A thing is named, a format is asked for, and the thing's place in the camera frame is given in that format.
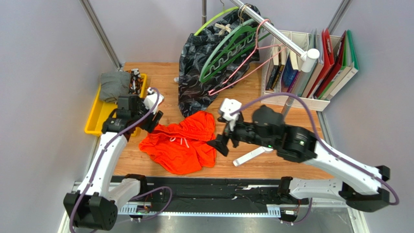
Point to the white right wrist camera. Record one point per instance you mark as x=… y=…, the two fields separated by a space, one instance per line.
x=230 y=109

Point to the dark shark print shorts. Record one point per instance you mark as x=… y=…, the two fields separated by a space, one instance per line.
x=192 y=94

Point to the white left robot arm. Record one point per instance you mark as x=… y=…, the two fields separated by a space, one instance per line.
x=103 y=168

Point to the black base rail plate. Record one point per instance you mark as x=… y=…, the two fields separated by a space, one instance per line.
x=216 y=196

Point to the pink wire hanger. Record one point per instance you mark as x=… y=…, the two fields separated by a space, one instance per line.
x=236 y=43

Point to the white book organizer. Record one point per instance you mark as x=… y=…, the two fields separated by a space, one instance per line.
x=277 y=57

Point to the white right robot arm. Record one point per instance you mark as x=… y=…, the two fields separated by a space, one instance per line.
x=356 y=184

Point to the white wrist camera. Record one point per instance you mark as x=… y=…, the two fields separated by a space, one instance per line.
x=230 y=109
x=153 y=100

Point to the orange mesh shorts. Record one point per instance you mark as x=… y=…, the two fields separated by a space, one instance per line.
x=181 y=148

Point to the blue book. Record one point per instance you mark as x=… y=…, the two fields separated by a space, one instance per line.
x=289 y=73

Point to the red folder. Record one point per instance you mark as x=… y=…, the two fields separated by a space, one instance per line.
x=330 y=47

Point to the lime green hanger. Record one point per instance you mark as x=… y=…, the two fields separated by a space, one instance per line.
x=224 y=12

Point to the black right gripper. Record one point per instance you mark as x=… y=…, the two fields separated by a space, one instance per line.
x=232 y=134

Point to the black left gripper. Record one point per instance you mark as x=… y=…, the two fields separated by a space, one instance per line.
x=150 y=126

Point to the green folder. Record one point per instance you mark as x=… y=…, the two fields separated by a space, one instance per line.
x=345 y=67

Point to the silver clothes rack rail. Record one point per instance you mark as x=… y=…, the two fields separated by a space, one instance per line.
x=245 y=13

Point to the black orange patterned cloth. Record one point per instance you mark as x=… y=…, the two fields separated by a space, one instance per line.
x=136 y=82

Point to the yellow plastic tray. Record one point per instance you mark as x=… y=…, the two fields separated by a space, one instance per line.
x=100 y=111

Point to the grey folded cloth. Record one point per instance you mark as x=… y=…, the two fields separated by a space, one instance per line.
x=113 y=85

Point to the light green hanger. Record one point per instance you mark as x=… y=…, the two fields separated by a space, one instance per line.
x=223 y=48

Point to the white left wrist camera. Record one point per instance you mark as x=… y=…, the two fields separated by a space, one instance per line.
x=153 y=100

